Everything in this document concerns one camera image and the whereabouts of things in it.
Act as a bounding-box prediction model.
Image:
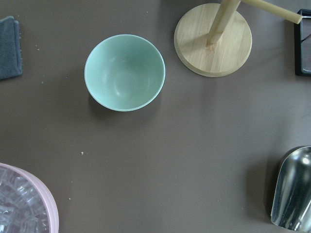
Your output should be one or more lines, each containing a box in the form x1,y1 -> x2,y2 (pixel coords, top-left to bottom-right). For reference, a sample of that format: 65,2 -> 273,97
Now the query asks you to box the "wooden cup tree stand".
174,0 -> 303,78

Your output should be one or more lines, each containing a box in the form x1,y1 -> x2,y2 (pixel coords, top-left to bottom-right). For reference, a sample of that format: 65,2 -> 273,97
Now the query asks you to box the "pink bowl of ice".
0,163 -> 59,233

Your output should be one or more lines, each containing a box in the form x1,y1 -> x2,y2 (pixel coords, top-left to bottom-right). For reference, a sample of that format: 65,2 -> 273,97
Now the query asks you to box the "metal ice scoop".
270,146 -> 311,233

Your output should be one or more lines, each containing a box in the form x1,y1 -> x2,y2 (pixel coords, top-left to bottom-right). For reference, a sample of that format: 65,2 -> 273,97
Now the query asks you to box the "mint green bowl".
84,34 -> 166,112

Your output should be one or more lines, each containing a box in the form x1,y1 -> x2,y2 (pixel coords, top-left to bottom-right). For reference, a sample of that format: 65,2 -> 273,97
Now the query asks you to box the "grey folded cloth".
0,16 -> 23,80

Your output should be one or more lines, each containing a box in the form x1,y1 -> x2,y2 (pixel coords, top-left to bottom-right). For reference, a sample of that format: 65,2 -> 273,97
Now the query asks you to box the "black framed glass tray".
294,9 -> 311,77

